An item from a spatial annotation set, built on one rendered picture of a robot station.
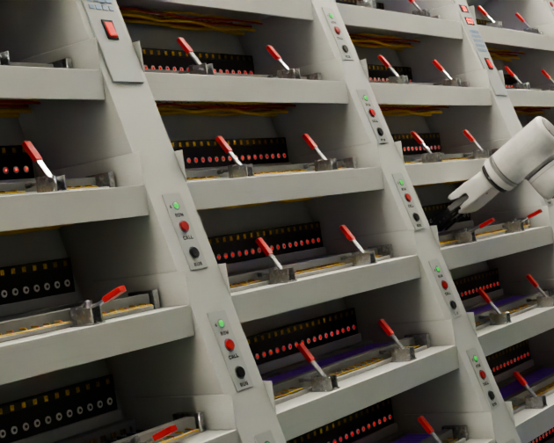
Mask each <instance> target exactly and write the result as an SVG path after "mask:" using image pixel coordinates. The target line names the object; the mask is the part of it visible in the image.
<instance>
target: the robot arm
mask: <svg viewBox="0 0 554 443"><path fill-rule="evenodd" d="M523 179H527V180H528V182H529V183H530V184H531V185H532V186H533V187H534V188H535V190H536V191H537V192H538V193H539V194H540V195H541V196H542V197H544V198H545V199H548V200H550V199H553V198H554V126H553V125H552V124H551V123H550V122H549V121H547V120H546V119H545V118H543V117H540V116H537V117H535V118H534V119H533V120H532V121H530V122H529V123H528V125H527V126H525V127H524V128H523V129H522V130H521V131H520V132H519V133H517V134H516V135H515V136H514V137H513V138H512V139H510V140H509V141H508V142H507V143H506V144H504V145H503V146H502V147H501V148H500V149H499V150H497V151H496V152H495V153H494V154H493V155H491V156H490V157H489V158H488V159H487V160H486V161H485V164H484V165H483V166H482V171H480V172H479V173H478V174H476V175H475V176H474V177H472V178H470V179H469V180H468V181H466V182H465V183H464V184H463V185H461V186H460V187H459V188H457V189H456V190H455V191H453V192H452V193H451V194H450V195H449V196H448V199H449V200H455V201H454V202H453V203H452V204H451V205H449V206H448V207H447V208H446V209H445V210H443V211H442V212H441V213H440V214H439V215H437V216H436V217H435V218H434V219H433V220H432V223H433V224H434V226H435V225H437V229H438V230H439V231H440V232H441V231H443V230H444V229H445V230H448V229H449V228H450V227H452V226H453V225H454V224H455V223H456V222H458V220H459V219H461V218H462V217H463V216H465V215H466V214H467V213H471V212H475V211H478V209H480V208H481V207H483V206H484V205H485V204H486V203H487V202H489V201H490V200H491V199H492V198H493V197H494V196H495V195H497V194H498V193H499V192H506V191H511V190H512V189H513V188H515V187H516V186H517V185H518V184H519V183H520V182H521V181H522V180H523ZM457 219H458V220H457Z"/></svg>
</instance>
